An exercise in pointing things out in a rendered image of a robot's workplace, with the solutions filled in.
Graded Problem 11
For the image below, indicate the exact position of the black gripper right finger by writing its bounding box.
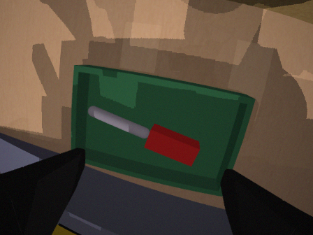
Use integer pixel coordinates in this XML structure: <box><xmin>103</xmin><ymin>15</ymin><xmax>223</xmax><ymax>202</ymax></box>
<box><xmin>221</xmin><ymin>169</ymin><xmax>313</xmax><ymax>235</ymax></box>

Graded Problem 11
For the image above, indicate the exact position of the grey ramp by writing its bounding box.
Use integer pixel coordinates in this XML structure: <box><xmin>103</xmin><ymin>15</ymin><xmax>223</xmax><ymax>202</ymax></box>
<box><xmin>0</xmin><ymin>134</ymin><xmax>233</xmax><ymax>235</ymax></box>

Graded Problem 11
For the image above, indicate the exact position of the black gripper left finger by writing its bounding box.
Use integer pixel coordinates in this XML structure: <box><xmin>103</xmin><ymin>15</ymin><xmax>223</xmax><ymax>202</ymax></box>
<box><xmin>0</xmin><ymin>148</ymin><xmax>86</xmax><ymax>235</ymax></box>

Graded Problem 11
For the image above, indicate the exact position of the green tray floor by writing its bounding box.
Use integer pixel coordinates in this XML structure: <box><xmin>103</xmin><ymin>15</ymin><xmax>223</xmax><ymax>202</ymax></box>
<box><xmin>86</xmin><ymin>73</ymin><xmax>240</xmax><ymax>179</ymax></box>

